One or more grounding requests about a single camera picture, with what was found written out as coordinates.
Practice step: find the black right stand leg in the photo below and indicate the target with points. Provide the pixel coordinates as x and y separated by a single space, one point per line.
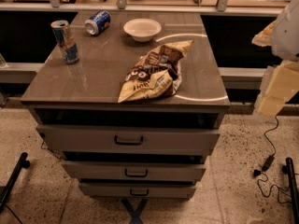
288 169

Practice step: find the black left stand leg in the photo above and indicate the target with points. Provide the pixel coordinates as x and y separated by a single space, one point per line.
5 190

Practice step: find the top grey drawer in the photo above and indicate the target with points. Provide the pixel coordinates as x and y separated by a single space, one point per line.
129 140

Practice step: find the grey drawer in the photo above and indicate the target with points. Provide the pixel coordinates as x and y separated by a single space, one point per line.
137 190
134 171
129 140

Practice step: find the grey drawer cabinet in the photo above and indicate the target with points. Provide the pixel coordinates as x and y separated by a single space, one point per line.
86 93

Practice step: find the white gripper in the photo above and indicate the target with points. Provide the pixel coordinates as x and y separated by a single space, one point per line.
287 32

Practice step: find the blue soda can lying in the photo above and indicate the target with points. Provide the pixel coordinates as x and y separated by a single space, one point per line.
98 22

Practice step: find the bottom grey drawer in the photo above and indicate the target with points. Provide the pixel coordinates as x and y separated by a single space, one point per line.
137 190

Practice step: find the brown chip bag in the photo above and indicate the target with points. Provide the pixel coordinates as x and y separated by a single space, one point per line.
157 74

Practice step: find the black stand leg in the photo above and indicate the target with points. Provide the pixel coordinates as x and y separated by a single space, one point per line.
5 190
288 169

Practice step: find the white bowl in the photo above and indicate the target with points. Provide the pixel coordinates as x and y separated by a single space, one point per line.
142 30

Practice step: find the middle grey drawer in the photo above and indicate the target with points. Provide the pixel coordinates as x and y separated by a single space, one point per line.
134 171

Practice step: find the redbull can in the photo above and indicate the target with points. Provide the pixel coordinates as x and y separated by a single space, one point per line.
65 40

